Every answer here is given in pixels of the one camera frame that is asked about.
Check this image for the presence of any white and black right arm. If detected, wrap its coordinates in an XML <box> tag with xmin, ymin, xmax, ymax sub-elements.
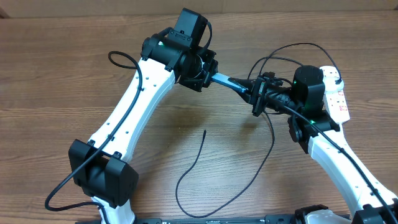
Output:
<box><xmin>228</xmin><ymin>65</ymin><xmax>397</xmax><ymax>223</ymax></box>

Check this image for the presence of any Samsung Galaxy smartphone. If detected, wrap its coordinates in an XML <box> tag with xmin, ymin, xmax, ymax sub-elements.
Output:
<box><xmin>211</xmin><ymin>72</ymin><xmax>248</xmax><ymax>93</ymax></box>

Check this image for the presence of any white power strip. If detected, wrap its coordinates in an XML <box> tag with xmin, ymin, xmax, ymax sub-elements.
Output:
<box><xmin>320</xmin><ymin>66</ymin><xmax>350</xmax><ymax>124</ymax></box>

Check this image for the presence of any white charger plug adapter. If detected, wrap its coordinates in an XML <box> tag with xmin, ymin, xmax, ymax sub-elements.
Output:
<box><xmin>323</xmin><ymin>77</ymin><xmax>345</xmax><ymax>94</ymax></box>

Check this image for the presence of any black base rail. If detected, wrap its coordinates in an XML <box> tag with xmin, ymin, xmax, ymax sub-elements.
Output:
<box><xmin>74</xmin><ymin>213</ymin><xmax>352</xmax><ymax>224</ymax></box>

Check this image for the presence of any black charging cable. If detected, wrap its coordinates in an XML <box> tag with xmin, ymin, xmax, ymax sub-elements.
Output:
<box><xmin>175</xmin><ymin>42</ymin><xmax>343</xmax><ymax>218</ymax></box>

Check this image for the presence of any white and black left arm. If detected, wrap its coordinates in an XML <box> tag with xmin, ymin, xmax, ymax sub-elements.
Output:
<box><xmin>68</xmin><ymin>8</ymin><xmax>218</xmax><ymax>223</ymax></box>

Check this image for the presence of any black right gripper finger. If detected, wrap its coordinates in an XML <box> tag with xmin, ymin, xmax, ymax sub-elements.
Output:
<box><xmin>228</xmin><ymin>77</ymin><xmax>255</xmax><ymax>90</ymax></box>
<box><xmin>238</xmin><ymin>90</ymin><xmax>252</xmax><ymax>105</ymax></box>

